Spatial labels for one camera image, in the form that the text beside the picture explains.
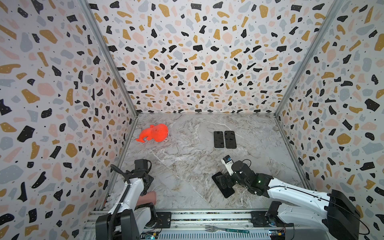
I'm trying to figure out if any pink phone case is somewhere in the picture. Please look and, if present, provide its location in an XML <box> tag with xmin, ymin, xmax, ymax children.
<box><xmin>137</xmin><ymin>191</ymin><xmax>157</xmax><ymax>206</ymax></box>

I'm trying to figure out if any silver fork green handle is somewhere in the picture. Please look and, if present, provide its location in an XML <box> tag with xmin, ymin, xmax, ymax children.
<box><xmin>205</xmin><ymin>226</ymin><xmax>250</xmax><ymax>234</ymax></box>

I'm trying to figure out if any left circuit board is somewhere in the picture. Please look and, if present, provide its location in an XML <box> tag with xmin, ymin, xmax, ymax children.
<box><xmin>140</xmin><ymin>232</ymin><xmax>159</xmax><ymax>240</ymax></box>

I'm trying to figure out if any red plush toy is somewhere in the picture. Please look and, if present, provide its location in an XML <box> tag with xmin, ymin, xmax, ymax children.
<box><xmin>136</xmin><ymin>124</ymin><xmax>169</xmax><ymax>143</ymax></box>

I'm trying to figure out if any black phone case camera cutout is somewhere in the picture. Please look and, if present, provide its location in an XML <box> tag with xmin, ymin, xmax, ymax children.
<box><xmin>224</xmin><ymin>131</ymin><xmax>237</xmax><ymax>149</ymax></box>

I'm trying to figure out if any aluminium rail frame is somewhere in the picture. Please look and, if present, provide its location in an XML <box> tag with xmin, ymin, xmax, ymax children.
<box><xmin>80</xmin><ymin>209</ymin><xmax>343</xmax><ymax>240</ymax></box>

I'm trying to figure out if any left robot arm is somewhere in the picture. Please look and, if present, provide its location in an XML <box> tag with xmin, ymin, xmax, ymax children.
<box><xmin>96</xmin><ymin>159</ymin><xmax>157</xmax><ymax>240</ymax></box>

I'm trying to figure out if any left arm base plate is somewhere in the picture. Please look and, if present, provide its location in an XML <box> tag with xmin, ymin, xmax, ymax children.
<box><xmin>149</xmin><ymin>212</ymin><xmax>172</xmax><ymax>229</ymax></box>

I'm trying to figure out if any circuit board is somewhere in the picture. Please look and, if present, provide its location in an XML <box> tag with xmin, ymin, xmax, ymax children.
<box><xmin>140</xmin><ymin>232</ymin><xmax>159</xmax><ymax>240</ymax></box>
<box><xmin>269</xmin><ymin>230</ymin><xmax>286</xmax><ymax>240</ymax></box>

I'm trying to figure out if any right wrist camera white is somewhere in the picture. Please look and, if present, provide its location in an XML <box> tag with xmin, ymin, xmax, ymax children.
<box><xmin>221</xmin><ymin>155</ymin><xmax>234</xmax><ymax>176</ymax></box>

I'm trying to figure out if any light blue phone case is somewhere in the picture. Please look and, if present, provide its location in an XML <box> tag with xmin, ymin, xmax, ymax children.
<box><xmin>214</xmin><ymin>131</ymin><xmax>225</xmax><ymax>149</ymax></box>

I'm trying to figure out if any black phone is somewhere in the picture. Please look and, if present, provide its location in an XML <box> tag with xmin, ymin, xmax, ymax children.
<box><xmin>212</xmin><ymin>172</ymin><xmax>235</xmax><ymax>199</ymax></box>

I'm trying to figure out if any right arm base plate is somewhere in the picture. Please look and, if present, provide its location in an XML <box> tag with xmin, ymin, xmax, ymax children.
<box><xmin>250</xmin><ymin>211</ymin><xmax>294</xmax><ymax>228</ymax></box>

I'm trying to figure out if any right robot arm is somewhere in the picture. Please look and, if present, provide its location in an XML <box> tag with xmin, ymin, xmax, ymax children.
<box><xmin>212</xmin><ymin>156</ymin><xmax>361</xmax><ymax>240</ymax></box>

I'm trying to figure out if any right circuit board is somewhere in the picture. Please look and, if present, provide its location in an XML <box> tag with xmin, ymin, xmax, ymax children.
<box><xmin>269</xmin><ymin>230</ymin><xmax>286</xmax><ymax>240</ymax></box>

